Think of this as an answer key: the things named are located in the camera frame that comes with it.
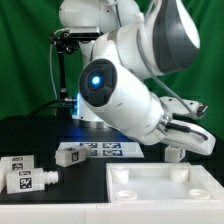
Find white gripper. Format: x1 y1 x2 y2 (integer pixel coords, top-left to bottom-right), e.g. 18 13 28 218
162 119 216 155

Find white square table top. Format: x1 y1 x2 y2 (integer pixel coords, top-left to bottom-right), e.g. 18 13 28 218
106 163 224 203

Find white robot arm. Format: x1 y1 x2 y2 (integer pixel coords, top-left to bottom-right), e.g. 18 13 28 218
59 0 215 155

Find white sheet with tags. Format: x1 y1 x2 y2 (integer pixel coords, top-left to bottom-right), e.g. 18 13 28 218
58 142 144 158

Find white obstacle fence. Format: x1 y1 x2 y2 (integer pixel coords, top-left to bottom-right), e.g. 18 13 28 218
0 192 224 224

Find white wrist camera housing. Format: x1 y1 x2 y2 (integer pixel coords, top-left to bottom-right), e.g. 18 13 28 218
160 96 208 119

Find black cables at base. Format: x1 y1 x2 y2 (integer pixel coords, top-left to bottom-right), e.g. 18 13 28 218
27 96 79 117

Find black camera stand pole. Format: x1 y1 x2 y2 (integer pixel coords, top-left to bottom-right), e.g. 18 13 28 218
57 49 68 116

